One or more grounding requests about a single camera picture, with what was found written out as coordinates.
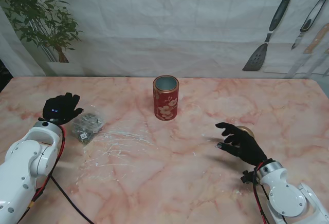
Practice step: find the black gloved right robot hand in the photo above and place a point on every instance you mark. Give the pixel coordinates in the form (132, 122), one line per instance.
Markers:
(246, 147)

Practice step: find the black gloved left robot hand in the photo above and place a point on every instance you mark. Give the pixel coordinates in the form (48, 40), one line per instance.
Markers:
(60, 108)

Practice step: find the clear plastic bag of tea bags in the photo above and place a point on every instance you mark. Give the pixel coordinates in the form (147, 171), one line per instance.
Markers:
(87, 126)

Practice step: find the red floral tea canister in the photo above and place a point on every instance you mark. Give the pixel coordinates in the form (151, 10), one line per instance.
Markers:
(165, 100)

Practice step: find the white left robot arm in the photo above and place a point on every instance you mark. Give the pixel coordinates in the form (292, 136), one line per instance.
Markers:
(25, 157)

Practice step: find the gold round canister lid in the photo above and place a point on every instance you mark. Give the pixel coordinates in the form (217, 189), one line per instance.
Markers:
(248, 131)

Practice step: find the white printed backdrop cloth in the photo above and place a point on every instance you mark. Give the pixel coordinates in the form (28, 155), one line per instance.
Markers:
(164, 28)

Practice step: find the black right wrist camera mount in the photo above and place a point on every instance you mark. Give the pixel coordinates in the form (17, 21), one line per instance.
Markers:
(248, 177)

